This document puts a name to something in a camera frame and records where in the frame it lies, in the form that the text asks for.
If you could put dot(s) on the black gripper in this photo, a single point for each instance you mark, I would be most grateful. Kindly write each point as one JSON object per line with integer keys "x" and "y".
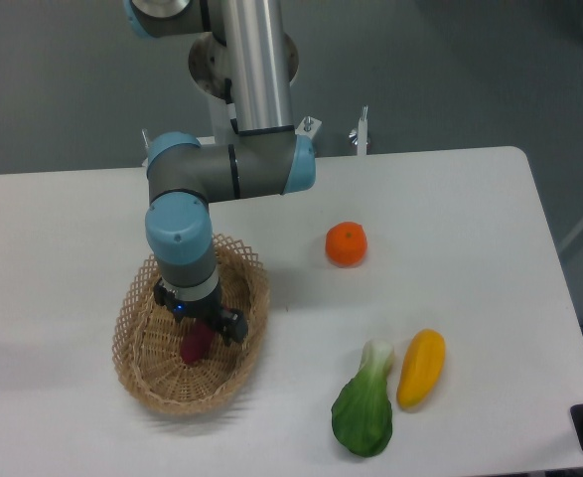
{"x": 229, "y": 323}

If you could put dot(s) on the white table clamp post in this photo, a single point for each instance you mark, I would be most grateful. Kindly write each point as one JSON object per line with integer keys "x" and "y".
{"x": 359, "y": 137}

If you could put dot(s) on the yellow mango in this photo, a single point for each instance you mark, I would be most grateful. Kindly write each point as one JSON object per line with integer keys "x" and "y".
{"x": 422, "y": 367}

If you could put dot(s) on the green bok choy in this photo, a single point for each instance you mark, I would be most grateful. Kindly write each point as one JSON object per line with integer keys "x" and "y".
{"x": 361, "y": 416}

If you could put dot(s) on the orange tangerine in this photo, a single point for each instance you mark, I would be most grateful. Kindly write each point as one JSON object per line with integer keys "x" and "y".
{"x": 346, "y": 244}

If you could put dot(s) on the purple sweet potato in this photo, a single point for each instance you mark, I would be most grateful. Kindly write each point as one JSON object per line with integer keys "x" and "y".
{"x": 196, "y": 344}

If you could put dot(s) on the woven wicker basket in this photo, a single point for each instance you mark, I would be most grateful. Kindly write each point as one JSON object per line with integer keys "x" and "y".
{"x": 147, "y": 340}

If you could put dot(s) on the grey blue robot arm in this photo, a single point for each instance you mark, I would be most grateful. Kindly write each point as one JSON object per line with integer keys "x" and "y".
{"x": 264, "y": 156}

